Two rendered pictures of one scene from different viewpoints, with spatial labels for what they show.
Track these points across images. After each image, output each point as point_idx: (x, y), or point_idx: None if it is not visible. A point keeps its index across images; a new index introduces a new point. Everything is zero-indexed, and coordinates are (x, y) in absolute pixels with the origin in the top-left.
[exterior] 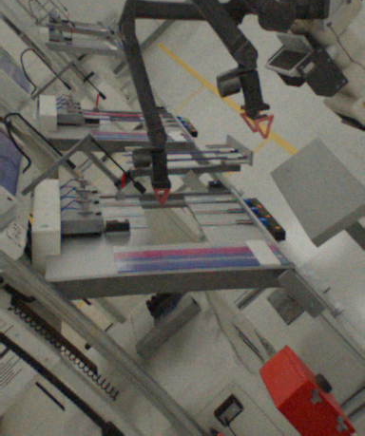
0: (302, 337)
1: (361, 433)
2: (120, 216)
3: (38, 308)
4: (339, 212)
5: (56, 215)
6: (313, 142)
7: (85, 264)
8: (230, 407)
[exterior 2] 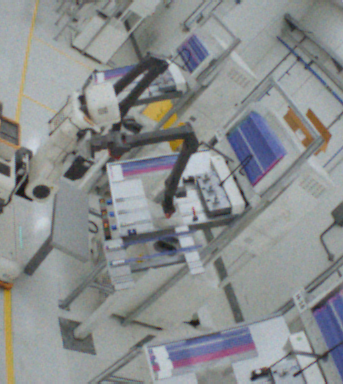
0: (84, 311)
1: (79, 260)
2: (190, 200)
3: None
4: (72, 188)
5: (217, 168)
6: (56, 240)
7: (197, 160)
8: None
